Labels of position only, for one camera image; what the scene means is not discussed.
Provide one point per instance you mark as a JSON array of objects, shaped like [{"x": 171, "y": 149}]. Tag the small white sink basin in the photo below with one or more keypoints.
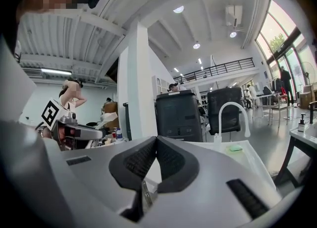
[{"x": 304, "y": 136}]

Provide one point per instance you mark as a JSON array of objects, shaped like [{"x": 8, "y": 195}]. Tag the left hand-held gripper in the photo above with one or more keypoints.
[{"x": 53, "y": 114}]

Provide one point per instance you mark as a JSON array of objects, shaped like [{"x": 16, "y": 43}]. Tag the blue capped white bottle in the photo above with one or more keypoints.
[{"x": 119, "y": 135}]

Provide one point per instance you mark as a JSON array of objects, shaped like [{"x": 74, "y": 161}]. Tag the standing fan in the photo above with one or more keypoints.
[{"x": 306, "y": 73}]

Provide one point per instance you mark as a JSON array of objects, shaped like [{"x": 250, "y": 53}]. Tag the white flexible faucet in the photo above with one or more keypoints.
[{"x": 247, "y": 130}]

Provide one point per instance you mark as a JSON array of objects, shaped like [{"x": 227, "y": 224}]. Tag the large glass window wall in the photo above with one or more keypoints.
[{"x": 275, "y": 26}]

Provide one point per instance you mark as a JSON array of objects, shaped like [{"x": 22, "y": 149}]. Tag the cardboard box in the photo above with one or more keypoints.
[{"x": 110, "y": 108}]

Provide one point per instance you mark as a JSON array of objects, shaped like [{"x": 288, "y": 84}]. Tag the long fluorescent lamp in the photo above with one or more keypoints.
[{"x": 56, "y": 71}]

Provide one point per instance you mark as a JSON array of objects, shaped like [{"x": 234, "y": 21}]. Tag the white shelf cabinet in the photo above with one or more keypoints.
[{"x": 161, "y": 83}]

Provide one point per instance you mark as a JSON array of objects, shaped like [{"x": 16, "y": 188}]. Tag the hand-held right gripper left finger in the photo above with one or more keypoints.
[{"x": 94, "y": 182}]

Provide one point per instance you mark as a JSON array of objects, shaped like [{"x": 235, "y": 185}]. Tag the black office chair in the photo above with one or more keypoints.
[{"x": 213, "y": 113}]

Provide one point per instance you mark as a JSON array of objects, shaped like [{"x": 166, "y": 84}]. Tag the soap dispenser bottle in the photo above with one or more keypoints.
[{"x": 301, "y": 125}]

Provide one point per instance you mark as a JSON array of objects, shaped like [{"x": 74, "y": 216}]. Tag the black sink stand frame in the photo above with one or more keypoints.
[{"x": 284, "y": 165}]

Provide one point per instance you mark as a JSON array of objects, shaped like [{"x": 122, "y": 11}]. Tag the green soap bar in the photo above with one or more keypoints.
[{"x": 235, "y": 148}]

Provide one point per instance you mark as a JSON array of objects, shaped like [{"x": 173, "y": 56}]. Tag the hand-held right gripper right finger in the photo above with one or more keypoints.
[{"x": 210, "y": 192}]

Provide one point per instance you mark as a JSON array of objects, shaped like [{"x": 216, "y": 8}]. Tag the clothes rack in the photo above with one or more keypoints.
[{"x": 277, "y": 86}]

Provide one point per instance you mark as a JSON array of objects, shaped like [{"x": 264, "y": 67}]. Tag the black balcony railing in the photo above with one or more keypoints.
[{"x": 224, "y": 68}]

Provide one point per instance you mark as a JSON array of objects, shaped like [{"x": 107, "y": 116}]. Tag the red cup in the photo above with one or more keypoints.
[{"x": 114, "y": 135}]

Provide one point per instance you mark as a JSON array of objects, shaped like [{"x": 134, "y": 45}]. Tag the large black machine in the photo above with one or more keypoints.
[{"x": 178, "y": 113}]

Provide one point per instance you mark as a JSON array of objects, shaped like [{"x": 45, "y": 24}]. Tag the white ceiling air conditioner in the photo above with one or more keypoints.
[{"x": 234, "y": 14}]

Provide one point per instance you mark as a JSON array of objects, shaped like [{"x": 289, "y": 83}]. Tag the round ceiling lamp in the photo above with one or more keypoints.
[
  {"x": 178, "y": 9},
  {"x": 233, "y": 34},
  {"x": 196, "y": 45}
]

